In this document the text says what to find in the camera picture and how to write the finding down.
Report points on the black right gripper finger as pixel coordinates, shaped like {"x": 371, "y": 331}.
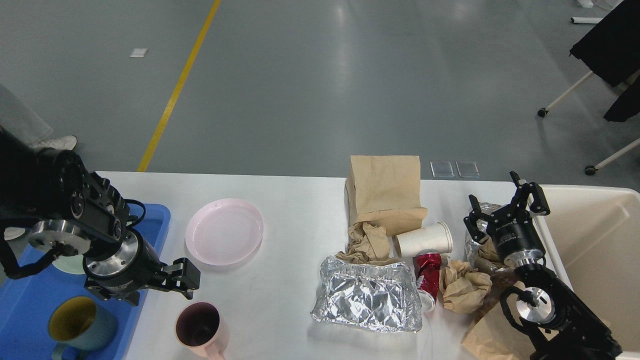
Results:
{"x": 471, "y": 221}
{"x": 529, "y": 199}

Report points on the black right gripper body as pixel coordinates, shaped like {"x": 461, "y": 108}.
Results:
{"x": 514, "y": 237}

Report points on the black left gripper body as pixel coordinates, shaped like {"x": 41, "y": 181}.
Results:
{"x": 131, "y": 268}

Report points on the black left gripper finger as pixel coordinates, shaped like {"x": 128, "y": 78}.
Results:
{"x": 181, "y": 276}

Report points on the pink mug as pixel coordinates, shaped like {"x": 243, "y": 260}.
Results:
{"x": 201, "y": 328}

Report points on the pink plate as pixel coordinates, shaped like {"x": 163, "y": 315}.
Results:
{"x": 224, "y": 232}

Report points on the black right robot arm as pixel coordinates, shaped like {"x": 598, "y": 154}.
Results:
{"x": 558, "y": 323}

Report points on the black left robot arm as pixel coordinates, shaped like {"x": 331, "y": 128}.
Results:
{"x": 69, "y": 211}

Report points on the crumpled brown paper on foil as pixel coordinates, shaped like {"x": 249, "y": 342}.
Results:
{"x": 488, "y": 252}

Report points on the small crumpled foil sheet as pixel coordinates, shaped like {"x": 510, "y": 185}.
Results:
{"x": 482, "y": 265}

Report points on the white paper cup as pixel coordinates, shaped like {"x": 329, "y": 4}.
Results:
{"x": 435, "y": 238}

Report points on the clear floor plate right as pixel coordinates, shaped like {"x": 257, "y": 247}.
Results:
{"x": 467, "y": 169}

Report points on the clear floor plate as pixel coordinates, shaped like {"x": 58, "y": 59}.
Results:
{"x": 467, "y": 169}
{"x": 442, "y": 169}

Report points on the beige plastic bin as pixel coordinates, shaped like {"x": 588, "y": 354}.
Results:
{"x": 592, "y": 236}

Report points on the green plate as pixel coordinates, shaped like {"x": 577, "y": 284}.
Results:
{"x": 70, "y": 264}

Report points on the clear floor plate left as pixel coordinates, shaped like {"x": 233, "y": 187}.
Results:
{"x": 442, "y": 169}

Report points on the crushed red soda can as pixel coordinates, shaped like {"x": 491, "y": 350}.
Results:
{"x": 427, "y": 268}

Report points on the crumpled brown paper middle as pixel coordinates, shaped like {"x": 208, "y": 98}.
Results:
{"x": 463, "y": 287}

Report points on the teal mug yellow inside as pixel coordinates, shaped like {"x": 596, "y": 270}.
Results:
{"x": 82, "y": 324}

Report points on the upright brown paper bag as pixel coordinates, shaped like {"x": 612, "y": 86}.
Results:
{"x": 384, "y": 190}

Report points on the flat brown paper bag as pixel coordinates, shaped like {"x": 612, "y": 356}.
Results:
{"x": 490, "y": 335}

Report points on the crumpled brown paper left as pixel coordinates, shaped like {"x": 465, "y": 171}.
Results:
{"x": 368, "y": 245}

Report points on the large crumpled foil sheet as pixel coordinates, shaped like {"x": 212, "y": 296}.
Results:
{"x": 378, "y": 298}

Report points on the black cloth on rack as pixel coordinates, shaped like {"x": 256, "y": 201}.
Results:
{"x": 611, "y": 49}

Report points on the person legs at left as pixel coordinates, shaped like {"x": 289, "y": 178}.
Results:
{"x": 26, "y": 125}

